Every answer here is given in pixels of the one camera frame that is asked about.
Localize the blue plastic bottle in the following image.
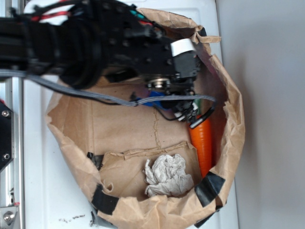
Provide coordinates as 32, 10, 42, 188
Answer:
134, 90, 172, 110

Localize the orange toy carrot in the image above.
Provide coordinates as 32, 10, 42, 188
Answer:
189, 118, 212, 177

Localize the brown paper bag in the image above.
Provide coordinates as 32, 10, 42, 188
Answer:
46, 8, 245, 229

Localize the grey ribbon cable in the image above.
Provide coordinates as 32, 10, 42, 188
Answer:
0, 70, 216, 107

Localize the aluminium frame rail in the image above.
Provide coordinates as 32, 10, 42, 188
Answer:
0, 0, 26, 229

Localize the crumpled white paper ball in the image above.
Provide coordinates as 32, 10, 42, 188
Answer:
143, 154, 194, 197

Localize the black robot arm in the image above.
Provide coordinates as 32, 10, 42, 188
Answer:
0, 0, 199, 92

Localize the thin black cable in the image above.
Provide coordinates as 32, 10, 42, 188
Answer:
157, 99, 217, 128

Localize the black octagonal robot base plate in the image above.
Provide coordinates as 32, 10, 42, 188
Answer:
0, 99, 13, 172

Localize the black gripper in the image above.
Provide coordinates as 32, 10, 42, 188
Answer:
104, 0, 202, 96

